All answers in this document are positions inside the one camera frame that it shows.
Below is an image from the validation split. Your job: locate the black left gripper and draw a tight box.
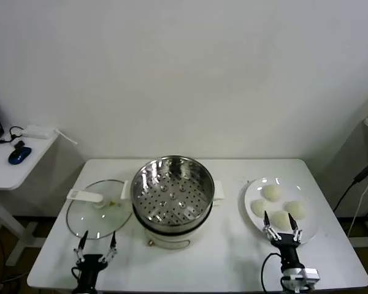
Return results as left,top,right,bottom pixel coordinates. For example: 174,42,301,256
73,230,118,287

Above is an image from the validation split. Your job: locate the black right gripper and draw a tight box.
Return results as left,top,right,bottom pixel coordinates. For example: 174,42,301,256
263,210,303,271

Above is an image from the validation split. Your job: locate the white steamed baozi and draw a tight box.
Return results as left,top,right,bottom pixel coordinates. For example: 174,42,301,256
271,211,292,230
284,200,307,221
251,199,269,217
261,184,282,203

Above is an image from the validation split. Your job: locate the stainless steel steamer basket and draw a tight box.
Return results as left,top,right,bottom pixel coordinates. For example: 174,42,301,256
121,155,224,235

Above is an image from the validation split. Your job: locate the white round plate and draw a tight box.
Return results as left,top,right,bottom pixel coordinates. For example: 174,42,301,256
243,177,321,245

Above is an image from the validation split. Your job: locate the cream electric cooker base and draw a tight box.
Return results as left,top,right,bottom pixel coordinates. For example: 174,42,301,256
144,231,193,251

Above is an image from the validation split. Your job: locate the cream cooking pot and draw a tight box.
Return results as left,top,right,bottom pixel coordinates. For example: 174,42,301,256
131,197,221,238

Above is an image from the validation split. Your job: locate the blue computer mouse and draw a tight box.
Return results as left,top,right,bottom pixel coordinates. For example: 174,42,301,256
8,146,33,165

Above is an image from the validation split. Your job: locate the white adapter box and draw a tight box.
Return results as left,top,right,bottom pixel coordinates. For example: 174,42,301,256
21,124,55,139

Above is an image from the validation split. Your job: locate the glass lid with white handle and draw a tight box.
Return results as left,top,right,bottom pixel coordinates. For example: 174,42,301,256
66,179,133,240

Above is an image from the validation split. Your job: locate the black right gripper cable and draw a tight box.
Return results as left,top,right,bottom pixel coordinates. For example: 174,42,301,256
261,252,285,293

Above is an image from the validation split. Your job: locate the white hanging cable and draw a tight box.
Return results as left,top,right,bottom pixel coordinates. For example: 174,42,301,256
347,165,368,238

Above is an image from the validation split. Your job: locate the black cable with adapter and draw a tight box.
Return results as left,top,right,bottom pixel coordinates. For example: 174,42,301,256
333,160,368,212

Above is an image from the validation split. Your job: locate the white wall shelf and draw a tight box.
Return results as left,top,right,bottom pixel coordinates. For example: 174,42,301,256
0,125,61,267

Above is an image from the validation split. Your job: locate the black cable with plug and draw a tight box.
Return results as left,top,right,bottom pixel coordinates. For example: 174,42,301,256
0,126,27,151

